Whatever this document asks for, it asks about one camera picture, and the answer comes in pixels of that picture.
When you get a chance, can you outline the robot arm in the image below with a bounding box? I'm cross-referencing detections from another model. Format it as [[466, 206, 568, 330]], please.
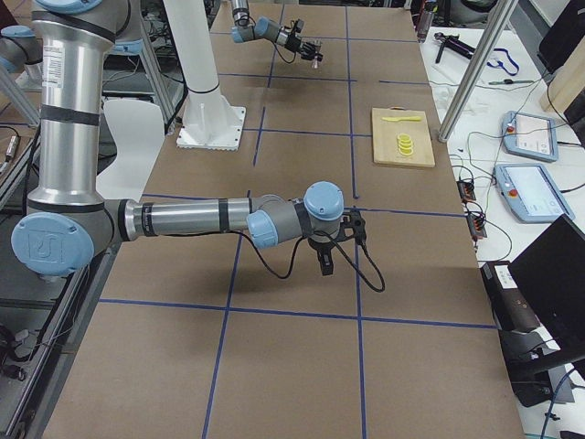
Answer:
[[11, 1, 367, 276], [230, 0, 324, 69]]

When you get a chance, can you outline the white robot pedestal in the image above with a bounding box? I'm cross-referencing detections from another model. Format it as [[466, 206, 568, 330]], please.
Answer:
[[164, 0, 220, 95]]

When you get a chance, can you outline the blue teach pendant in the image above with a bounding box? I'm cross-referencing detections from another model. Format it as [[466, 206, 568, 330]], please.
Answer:
[[494, 164, 575, 223], [502, 111, 558, 163]]

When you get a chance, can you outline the black computer monitor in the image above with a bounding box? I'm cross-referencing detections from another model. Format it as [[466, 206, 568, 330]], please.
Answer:
[[509, 215, 584, 343]]

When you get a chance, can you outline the near blue teach pendant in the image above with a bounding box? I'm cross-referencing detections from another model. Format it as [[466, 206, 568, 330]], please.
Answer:
[[494, 164, 575, 223]]

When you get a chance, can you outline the yellow plastic knife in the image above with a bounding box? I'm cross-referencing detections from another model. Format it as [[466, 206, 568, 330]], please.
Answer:
[[381, 115, 422, 123]]

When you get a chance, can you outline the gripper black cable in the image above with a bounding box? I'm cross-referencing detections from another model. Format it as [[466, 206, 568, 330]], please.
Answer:
[[272, 39, 303, 65], [239, 228, 386, 294]]

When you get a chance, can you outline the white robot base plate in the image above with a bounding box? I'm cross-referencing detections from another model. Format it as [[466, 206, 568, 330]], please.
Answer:
[[176, 91, 246, 151]]

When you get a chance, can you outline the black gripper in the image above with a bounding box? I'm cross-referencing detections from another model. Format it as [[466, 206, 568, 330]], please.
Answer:
[[283, 29, 323, 62], [308, 209, 367, 276]]

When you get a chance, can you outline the far blue teach pendant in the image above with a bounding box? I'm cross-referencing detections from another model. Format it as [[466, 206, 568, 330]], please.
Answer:
[[502, 111, 558, 163]]

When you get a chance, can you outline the aluminium frame post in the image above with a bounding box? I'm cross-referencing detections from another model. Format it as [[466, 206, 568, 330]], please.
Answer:
[[438, 0, 518, 143]]

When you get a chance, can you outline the bamboo cutting board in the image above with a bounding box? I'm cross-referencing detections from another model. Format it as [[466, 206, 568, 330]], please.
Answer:
[[371, 108, 435, 168]]

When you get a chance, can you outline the blue lanyard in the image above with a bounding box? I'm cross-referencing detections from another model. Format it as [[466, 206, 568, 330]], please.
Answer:
[[485, 47, 522, 77]]

